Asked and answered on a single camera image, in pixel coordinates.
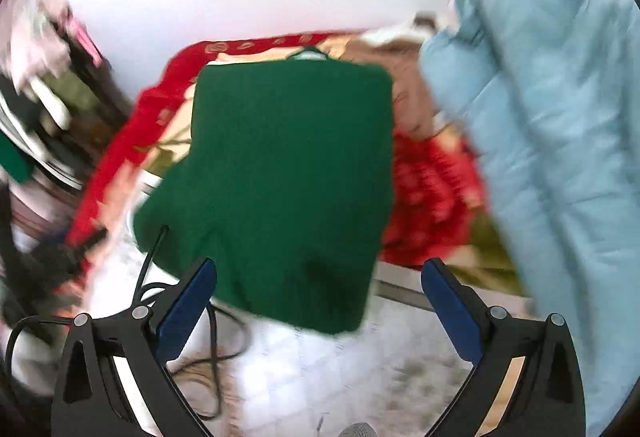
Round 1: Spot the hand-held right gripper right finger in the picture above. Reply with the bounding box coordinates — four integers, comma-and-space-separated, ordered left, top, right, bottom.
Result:
421, 258, 587, 437

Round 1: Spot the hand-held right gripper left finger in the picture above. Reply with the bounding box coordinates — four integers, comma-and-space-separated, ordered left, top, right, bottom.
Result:
51, 258, 218, 437

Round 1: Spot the black cable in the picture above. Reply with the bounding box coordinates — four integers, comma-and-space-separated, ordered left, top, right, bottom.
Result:
5, 226, 251, 420

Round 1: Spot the tan garment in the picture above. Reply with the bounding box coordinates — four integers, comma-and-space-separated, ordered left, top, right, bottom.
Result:
345, 12, 463, 143

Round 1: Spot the grey knit cloth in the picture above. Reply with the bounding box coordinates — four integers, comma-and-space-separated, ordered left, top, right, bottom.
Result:
337, 422, 378, 437

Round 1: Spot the pile of folded clothes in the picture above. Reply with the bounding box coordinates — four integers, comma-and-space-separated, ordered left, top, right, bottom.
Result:
0, 0, 136, 193

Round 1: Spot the red floral blanket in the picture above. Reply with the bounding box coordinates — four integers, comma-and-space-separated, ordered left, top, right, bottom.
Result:
65, 31, 536, 437

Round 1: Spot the small green cloth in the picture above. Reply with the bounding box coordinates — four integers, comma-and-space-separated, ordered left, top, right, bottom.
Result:
0, 137, 32, 184

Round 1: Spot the green and white varsity jacket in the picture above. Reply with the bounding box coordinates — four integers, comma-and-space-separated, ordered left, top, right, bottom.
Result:
132, 46, 396, 335

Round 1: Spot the light blue quilted jacket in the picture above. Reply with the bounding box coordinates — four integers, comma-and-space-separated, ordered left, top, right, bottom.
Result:
419, 0, 640, 437

